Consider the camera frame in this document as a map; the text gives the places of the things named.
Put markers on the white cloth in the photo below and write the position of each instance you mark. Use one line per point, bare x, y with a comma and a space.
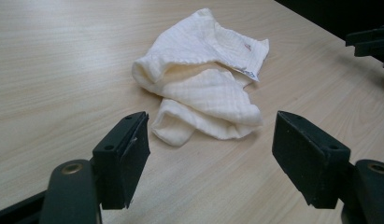
196, 93

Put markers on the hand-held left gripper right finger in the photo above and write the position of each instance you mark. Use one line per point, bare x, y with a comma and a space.
311, 158

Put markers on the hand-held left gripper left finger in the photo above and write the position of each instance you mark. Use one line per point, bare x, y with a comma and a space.
118, 161

